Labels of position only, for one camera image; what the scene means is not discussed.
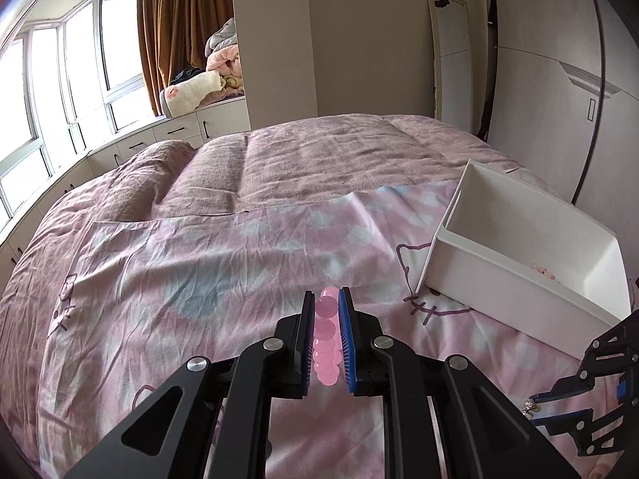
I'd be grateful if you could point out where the white framed standing mirror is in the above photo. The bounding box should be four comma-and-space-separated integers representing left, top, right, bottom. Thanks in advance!
426, 0, 475, 133

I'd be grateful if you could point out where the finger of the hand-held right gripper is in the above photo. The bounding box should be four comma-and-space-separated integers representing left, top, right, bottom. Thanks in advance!
533, 309, 639, 406
536, 379, 639, 458

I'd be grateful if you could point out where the pink cartoon cat printed blanket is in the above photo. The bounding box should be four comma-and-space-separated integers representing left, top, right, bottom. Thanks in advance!
37, 180, 639, 479

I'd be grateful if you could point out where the grey garment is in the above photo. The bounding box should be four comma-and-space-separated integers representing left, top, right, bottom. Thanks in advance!
204, 17, 235, 57

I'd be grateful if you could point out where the white wardrobe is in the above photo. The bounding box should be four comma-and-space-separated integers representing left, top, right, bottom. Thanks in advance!
486, 0, 639, 205

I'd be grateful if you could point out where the light pink bead bracelet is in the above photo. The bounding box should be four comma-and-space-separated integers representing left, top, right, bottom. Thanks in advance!
312, 287, 343, 387

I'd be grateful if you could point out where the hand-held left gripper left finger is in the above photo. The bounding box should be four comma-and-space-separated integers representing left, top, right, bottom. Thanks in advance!
65, 289, 318, 479

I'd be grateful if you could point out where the pink fluffy blanket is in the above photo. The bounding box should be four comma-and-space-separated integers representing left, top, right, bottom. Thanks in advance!
207, 50, 245, 98

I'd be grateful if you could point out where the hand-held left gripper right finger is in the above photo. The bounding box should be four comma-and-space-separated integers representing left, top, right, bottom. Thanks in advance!
338, 287, 582, 479

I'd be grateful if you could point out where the white plastic storage box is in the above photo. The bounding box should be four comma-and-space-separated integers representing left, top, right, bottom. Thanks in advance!
417, 160, 632, 360

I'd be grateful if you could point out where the dusty pink fleece bed cover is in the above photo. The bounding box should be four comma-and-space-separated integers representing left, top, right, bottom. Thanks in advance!
0, 112, 525, 410

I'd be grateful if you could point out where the white framed bay window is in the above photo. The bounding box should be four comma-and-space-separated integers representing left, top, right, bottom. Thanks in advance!
0, 0, 157, 233

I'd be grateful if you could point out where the brown curtain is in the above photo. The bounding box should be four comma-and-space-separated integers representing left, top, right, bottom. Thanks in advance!
137, 0, 235, 118

